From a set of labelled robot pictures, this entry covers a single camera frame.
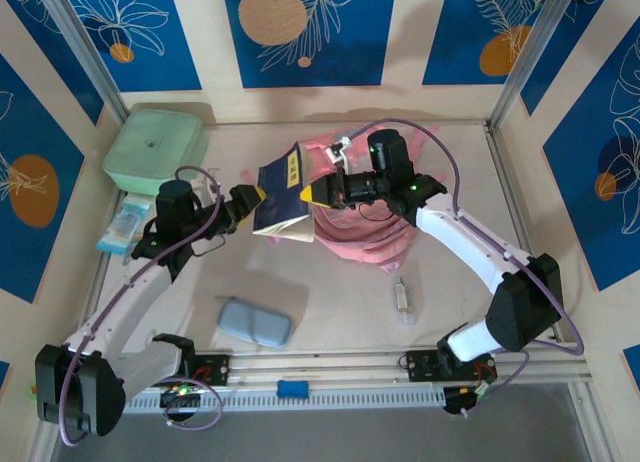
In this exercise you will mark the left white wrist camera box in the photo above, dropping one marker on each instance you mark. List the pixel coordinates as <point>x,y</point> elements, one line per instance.
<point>205,184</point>

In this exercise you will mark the blue sponge block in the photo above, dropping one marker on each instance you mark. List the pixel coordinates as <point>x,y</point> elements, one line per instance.
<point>293,388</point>

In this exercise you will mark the blue white tissue packet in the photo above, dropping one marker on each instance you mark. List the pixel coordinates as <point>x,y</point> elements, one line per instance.
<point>120,224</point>

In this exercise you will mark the mint green square case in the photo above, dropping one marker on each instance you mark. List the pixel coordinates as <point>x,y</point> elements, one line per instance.
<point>152,152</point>

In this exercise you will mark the pink backpack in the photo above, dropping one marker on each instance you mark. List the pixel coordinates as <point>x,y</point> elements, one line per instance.
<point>360,237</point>

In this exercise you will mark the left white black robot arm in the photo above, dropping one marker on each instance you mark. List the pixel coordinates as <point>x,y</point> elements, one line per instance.
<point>125,302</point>

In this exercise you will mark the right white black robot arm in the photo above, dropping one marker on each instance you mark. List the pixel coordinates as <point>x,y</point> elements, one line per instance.
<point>475,247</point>

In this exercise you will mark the aluminium frame post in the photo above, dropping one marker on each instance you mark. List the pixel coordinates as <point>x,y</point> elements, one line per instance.
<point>85,57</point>
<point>525,52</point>

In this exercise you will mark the small clear plastic bottle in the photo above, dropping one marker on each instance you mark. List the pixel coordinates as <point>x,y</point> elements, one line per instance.
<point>401,299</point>

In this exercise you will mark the black controller box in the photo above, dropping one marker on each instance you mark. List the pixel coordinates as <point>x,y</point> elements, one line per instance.
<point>457,399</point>
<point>177,399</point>

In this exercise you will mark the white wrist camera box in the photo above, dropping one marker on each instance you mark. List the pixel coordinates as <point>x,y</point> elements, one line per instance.
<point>337,149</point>
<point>205,184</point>

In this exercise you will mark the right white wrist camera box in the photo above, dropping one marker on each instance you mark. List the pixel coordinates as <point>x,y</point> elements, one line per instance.
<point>337,149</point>

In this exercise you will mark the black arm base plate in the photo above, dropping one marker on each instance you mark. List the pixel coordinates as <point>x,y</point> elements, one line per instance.
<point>422,364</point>
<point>215,369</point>

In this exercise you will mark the thick navy book yellow label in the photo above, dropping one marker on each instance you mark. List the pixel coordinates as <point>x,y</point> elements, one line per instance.
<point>277,202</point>

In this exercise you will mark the grey-blue pencil case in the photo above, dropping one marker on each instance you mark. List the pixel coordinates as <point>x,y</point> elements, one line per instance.
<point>255,322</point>

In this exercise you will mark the aluminium front rail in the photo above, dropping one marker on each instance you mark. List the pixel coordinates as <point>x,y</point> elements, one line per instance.
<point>320,364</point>

